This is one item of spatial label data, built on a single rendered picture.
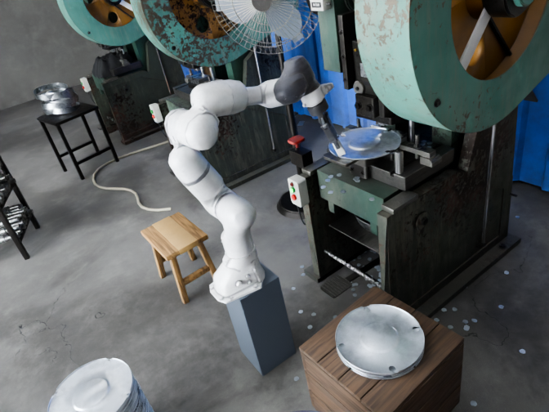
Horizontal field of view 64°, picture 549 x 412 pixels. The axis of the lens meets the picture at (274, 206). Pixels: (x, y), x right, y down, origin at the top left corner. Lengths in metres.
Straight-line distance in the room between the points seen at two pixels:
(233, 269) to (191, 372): 0.64
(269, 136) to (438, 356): 2.30
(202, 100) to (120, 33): 3.13
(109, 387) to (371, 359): 0.90
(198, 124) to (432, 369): 1.03
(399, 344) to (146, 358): 1.22
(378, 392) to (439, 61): 0.97
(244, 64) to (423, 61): 2.14
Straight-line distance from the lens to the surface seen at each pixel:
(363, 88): 1.80
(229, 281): 1.66
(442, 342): 1.61
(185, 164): 1.38
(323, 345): 1.60
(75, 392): 1.80
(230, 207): 1.48
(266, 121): 3.39
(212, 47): 2.86
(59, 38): 7.96
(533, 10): 1.78
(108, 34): 4.42
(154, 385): 2.15
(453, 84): 1.37
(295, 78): 1.57
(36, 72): 7.94
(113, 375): 1.78
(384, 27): 1.22
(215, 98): 1.38
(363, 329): 1.59
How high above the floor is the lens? 1.58
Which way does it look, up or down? 32 degrees down
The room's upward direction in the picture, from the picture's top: 12 degrees counter-clockwise
